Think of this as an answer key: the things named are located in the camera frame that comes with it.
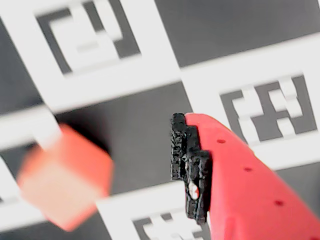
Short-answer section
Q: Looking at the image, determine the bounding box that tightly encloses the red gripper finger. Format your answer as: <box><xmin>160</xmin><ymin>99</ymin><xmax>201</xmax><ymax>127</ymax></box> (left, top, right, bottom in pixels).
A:
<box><xmin>170</xmin><ymin>112</ymin><xmax>320</xmax><ymax>240</ymax></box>

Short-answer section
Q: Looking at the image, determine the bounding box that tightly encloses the orange cube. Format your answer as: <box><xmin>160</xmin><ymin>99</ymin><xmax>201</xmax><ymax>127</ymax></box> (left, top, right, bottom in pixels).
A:
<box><xmin>17</xmin><ymin>123</ymin><xmax>116</xmax><ymax>232</ymax></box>

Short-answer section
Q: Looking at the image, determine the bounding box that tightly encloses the black white marker checkerboard mat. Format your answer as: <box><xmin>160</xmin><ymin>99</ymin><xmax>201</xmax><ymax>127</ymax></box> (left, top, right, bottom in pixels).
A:
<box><xmin>0</xmin><ymin>0</ymin><xmax>320</xmax><ymax>240</ymax></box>

